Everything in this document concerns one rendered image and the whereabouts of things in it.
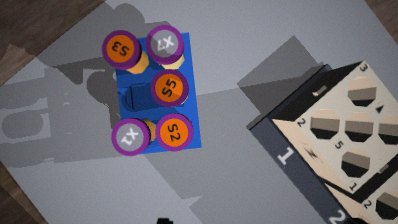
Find grey bench mat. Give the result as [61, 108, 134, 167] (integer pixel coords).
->
[0, 0, 398, 224]

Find blue tube rack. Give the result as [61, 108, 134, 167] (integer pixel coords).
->
[115, 33, 202, 154]

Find white bucket adapter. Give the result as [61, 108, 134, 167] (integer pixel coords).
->
[325, 154, 398, 224]

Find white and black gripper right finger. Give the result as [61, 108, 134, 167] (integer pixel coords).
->
[343, 218, 368, 224]

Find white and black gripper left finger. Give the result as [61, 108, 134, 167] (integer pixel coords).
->
[156, 218, 173, 224]

